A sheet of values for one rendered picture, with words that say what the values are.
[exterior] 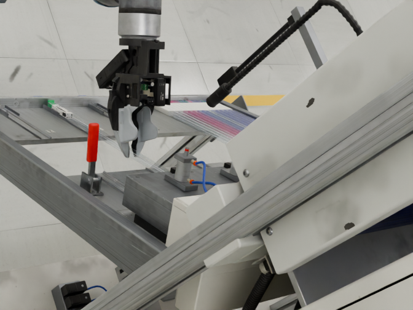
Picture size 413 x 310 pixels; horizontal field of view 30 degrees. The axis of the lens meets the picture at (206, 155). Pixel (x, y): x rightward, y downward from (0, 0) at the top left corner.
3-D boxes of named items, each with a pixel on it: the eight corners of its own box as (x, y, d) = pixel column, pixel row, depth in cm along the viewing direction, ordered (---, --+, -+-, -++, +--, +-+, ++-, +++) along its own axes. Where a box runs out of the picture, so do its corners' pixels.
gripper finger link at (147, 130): (150, 160, 137) (149, 109, 136) (130, 156, 142) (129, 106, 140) (163, 158, 139) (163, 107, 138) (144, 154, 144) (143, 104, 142)
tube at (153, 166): (47, 106, 161) (47, 101, 160) (52, 106, 162) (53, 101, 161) (198, 198, 126) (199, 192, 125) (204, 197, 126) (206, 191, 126)
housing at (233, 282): (156, 292, 105) (173, 196, 101) (375, 243, 137) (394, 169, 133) (192, 320, 99) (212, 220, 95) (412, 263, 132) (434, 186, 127)
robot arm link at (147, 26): (110, 13, 136) (147, 15, 141) (109, 39, 137) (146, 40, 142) (134, 12, 130) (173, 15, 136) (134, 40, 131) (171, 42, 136)
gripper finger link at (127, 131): (129, 161, 134) (133, 108, 133) (110, 156, 139) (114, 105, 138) (143, 160, 136) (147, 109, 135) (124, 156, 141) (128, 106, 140)
